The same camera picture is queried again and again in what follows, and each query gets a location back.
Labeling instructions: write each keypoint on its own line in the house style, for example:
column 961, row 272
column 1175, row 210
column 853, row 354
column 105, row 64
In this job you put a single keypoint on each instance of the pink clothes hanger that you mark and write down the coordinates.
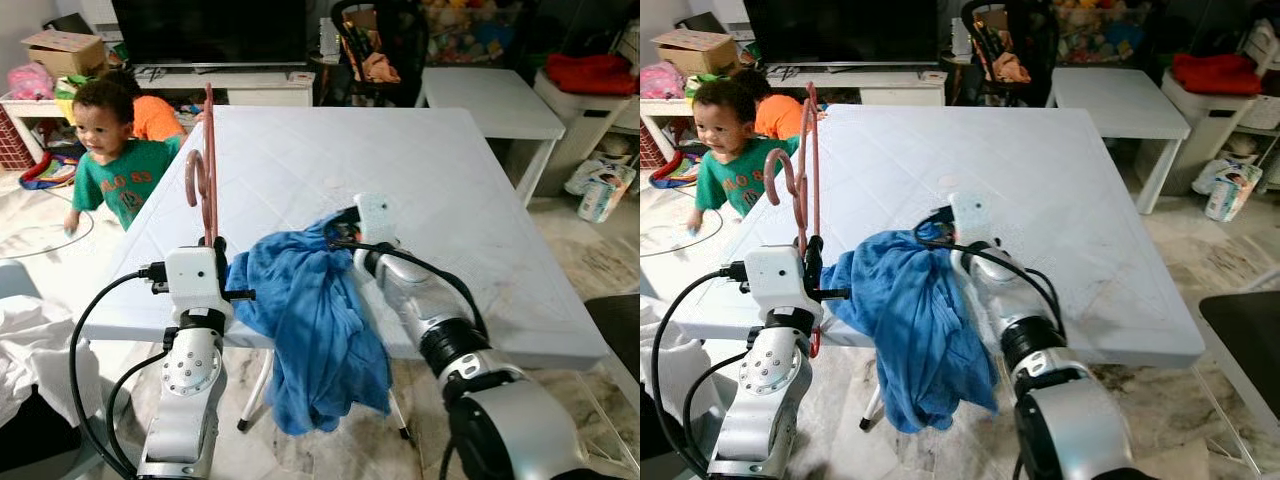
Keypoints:
column 210, row 160
column 814, row 150

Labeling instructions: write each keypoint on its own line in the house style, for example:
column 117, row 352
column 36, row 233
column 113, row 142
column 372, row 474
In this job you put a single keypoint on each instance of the blue garment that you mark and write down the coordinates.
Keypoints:
column 310, row 320
column 920, row 320

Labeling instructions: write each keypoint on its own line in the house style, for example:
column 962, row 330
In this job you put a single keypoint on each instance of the large white plastic table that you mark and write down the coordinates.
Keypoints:
column 420, row 200
column 1050, row 200

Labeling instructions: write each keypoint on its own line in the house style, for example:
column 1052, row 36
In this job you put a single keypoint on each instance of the child in green shirt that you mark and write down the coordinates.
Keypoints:
column 125, row 180
column 735, row 175

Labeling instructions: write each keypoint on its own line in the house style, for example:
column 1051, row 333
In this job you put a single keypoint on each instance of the child in orange shirt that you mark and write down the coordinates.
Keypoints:
column 785, row 115
column 155, row 118

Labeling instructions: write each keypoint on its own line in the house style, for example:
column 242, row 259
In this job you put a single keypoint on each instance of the white television stand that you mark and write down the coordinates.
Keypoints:
column 900, row 88
column 260, row 90

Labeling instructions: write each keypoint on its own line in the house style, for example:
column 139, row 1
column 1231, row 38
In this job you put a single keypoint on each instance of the colourful fabric bag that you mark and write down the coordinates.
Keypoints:
column 45, row 172
column 675, row 170

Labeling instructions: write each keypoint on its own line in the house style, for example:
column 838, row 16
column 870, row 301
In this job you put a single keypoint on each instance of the small white side table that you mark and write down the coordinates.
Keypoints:
column 490, row 100
column 1115, row 100

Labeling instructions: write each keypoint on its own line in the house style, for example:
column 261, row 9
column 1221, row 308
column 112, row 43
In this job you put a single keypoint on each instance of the black stroller chair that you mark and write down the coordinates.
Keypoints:
column 395, row 40
column 1025, row 40

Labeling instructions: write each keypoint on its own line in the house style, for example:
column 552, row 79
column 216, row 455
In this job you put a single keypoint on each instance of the red plastic basket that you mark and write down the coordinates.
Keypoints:
column 650, row 145
column 12, row 140

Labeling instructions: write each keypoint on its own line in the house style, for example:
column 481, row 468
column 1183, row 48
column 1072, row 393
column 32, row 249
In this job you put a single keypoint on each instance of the white diaper pack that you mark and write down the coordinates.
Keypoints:
column 605, row 195
column 1232, row 195

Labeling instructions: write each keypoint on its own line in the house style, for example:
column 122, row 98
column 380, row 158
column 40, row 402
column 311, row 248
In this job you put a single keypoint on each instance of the black flat television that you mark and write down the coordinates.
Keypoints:
column 840, row 30
column 210, row 30

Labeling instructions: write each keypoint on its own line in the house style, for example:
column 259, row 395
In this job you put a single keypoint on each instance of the bin of colourful toys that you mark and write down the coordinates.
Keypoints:
column 1100, row 35
column 470, row 35

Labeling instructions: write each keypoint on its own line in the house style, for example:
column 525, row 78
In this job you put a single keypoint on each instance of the pink bag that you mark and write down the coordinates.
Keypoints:
column 660, row 80
column 28, row 82

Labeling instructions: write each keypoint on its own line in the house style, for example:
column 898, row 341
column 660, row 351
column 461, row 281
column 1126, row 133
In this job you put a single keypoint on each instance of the brown cardboard box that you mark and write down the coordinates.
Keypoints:
column 65, row 52
column 695, row 50

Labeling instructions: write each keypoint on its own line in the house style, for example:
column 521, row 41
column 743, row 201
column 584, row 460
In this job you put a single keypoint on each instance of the white plastic drawer unit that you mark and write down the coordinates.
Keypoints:
column 580, row 120
column 1210, row 125

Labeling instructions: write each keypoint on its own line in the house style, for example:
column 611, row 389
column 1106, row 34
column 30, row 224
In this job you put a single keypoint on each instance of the red folded cloth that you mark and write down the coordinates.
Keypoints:
column 1215, row 73
column 590, row 75

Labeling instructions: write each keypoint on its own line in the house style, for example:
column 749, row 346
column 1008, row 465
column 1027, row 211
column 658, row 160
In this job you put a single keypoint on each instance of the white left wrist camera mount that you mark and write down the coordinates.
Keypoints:
column 195, row 280
column 775, row 280

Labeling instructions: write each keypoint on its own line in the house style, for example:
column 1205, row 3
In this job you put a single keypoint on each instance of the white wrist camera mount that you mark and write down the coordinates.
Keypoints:
column 195, row 280
column 970, row 218
column 377, row 218
column 775, row 280

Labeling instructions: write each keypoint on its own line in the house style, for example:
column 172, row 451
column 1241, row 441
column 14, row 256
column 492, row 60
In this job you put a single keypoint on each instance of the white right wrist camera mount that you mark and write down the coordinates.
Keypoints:
column 970, row 218
column 377, row 218

